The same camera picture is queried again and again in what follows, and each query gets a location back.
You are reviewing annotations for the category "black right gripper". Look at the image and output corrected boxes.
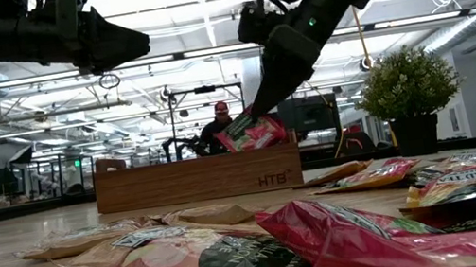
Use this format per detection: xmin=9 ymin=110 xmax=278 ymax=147
xmin=230 ymin=0 xmax=359 ymax=121

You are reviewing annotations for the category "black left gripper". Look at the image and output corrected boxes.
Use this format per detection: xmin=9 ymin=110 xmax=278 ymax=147
xmin=0 ymin=0 xmax=155 ymax=92

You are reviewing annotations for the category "red tea packet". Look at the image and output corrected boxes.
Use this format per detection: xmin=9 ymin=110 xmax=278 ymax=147
xmin=309 ymin=153 xmax=425 ymax=199
xmin=209 ymin=100 xmax=291 ymax=157
xmin=253 ymin=170 xmax=476 ymax=267

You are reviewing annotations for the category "wooden tea organizer box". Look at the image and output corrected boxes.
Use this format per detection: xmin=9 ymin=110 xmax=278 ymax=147
xmin=89 ymin=127 xmax=306 ymax=218

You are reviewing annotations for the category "black monitor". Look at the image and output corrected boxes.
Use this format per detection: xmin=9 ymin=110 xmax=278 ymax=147
xmin=274 ymin=91 xmax=343 ymax=143

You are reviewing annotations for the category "person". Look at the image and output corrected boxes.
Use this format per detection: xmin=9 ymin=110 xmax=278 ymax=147
xmin=193 ymin=99 xmax=241 ymax=158

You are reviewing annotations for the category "green plant in black pot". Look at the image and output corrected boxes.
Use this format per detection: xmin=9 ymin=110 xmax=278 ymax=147
xmin=347 ymin=37 xmax=475 ymax=165

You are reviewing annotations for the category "black camera stand frame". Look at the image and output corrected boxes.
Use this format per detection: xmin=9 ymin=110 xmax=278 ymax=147
xmin=164 ymin=79 xmax=254 ymax=162

